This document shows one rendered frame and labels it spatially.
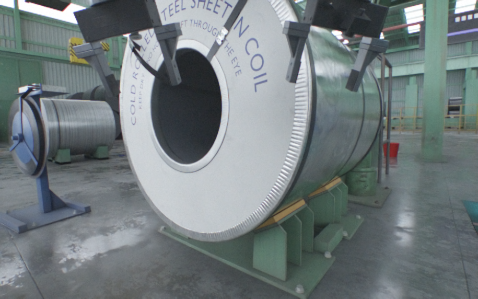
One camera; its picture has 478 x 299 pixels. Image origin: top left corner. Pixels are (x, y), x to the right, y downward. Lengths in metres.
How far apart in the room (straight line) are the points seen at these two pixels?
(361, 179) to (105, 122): 5.13
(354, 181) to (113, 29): 2.25
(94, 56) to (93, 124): 5.38
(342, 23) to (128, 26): 0.36
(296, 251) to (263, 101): 0.76
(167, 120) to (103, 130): 4.66
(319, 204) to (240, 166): 0.89
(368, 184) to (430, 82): 3.18
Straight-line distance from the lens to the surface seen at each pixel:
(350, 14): 0.46
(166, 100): 1.36
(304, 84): 0.73
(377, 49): 0.54
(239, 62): 0.88
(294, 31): 0.46
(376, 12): 0.52
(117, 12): 0.49
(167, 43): 0.48
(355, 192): 2.46
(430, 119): 5.26
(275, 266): 1.17
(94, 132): 5.91
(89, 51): 0.54
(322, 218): 1.68
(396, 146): 5.56
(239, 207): 0.91
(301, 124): 0.73
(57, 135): 5.73
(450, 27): 15.10
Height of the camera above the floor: 0.69
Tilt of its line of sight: 6 degrees down
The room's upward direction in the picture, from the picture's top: 1 degrees counter-clockwise
